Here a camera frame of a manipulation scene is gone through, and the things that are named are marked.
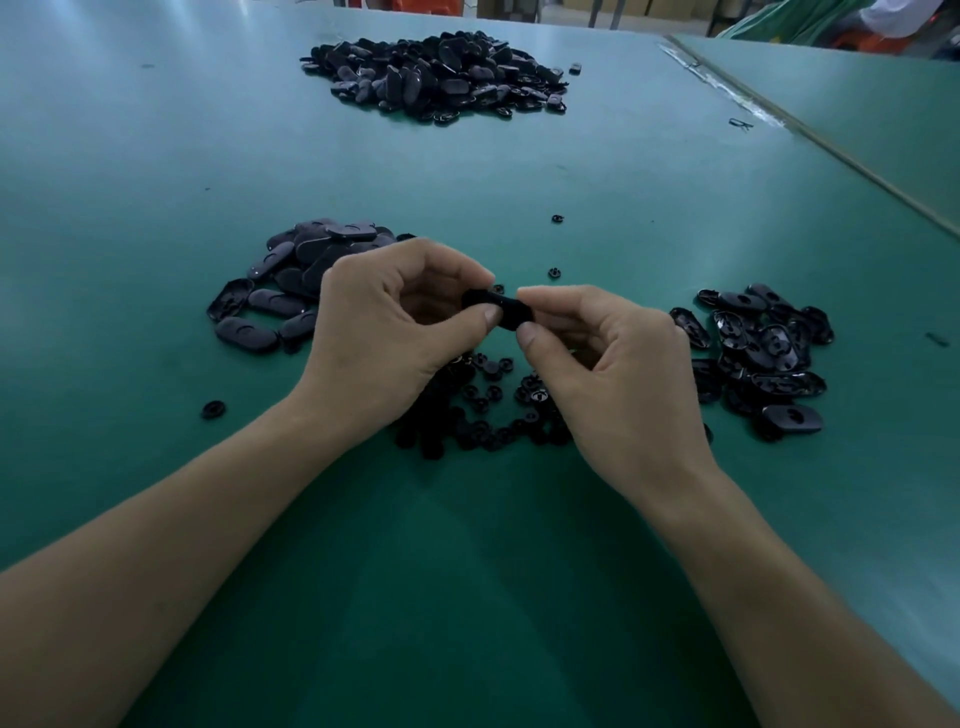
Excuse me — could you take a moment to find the pile of small black buttons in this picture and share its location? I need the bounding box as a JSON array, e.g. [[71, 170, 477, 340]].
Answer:
[[393, 352, 575, 461]]

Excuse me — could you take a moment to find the green striped bag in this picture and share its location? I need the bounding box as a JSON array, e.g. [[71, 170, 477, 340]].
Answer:
[[723, 0, 875, 47]]

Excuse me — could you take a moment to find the small open cardboard box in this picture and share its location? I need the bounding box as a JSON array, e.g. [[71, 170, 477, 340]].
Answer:
[[480, 0, 545, 23]]

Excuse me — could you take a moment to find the pile of black oval shells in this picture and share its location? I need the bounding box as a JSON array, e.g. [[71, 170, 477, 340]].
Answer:
[[670, 283, 836, 443]]

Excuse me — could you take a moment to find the person's right hand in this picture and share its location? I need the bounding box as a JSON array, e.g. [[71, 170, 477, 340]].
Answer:
[[514, 285, 719, 504]]

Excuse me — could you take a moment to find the person's right forearm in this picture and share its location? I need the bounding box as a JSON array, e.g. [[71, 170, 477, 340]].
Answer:
[[637, 462, 960, 728]]

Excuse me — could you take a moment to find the person's left hand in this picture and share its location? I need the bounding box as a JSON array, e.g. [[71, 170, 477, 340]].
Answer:
[[292, 238, 504, 447]]

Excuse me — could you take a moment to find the person's left forearm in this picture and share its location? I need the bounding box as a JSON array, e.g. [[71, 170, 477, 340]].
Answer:
[[0, 393, 362, 728]]

